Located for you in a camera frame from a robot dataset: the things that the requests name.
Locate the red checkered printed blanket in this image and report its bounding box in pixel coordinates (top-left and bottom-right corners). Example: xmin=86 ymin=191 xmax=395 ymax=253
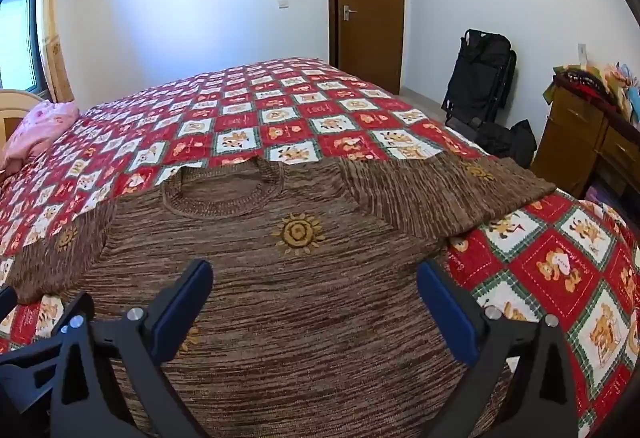
xmin=0 ymin=56 xmax=640 ymax=438

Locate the black suitcase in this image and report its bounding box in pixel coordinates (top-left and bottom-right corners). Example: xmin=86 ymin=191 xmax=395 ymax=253
xmin=441 ymin=29 xmax=517 ymax=139

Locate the window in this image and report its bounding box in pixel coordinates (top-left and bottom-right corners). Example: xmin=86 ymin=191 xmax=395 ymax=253
xmin=0 ymin=0 xmax=43 ymax=94

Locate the wooden dresser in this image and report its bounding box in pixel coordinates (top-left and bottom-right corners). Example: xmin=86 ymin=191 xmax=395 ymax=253
xmin=530 ymin=83 xmax=640 ymax=219

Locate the black bag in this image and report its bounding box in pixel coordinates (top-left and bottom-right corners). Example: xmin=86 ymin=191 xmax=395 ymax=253
xmin=475 ymin=119 xmax=537 ymax=168

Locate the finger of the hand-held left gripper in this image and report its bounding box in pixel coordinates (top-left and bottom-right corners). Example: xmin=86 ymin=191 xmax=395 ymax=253
xmin=0 ymin=338 xmax=66 ymax=419

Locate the cream wooden headboard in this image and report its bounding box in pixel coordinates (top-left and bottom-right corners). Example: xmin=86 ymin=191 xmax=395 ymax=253
xmin=0 ymin=88 xmax=43 ymax=144

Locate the yellow patterned curtain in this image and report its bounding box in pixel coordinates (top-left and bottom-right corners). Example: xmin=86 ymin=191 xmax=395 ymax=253
xmin=37 ymin=0 xmax=76 ymax=104

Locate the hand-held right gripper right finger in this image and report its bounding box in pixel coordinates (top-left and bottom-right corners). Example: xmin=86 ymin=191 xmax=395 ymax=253
xmin=416 ymin=261 xmax=593 ymax=438

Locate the pink pillow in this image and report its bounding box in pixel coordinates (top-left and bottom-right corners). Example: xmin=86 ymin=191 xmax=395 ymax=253
xmin=0 ymin=99 xmax=81 ymax=171

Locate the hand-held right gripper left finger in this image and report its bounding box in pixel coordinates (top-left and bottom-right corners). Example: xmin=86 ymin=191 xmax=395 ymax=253
xmin=47 ymin=258 xmax=216 ymax=438

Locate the brown knitted sweater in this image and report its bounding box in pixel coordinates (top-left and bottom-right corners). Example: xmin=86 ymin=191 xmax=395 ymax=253
xmin=7 ymin=153 xmax=558 ymax=438

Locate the pile of colourful clothes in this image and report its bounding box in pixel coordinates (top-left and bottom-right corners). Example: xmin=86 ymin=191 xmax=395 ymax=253
xmin=542 ymin=61 xmax=640 ymax=124

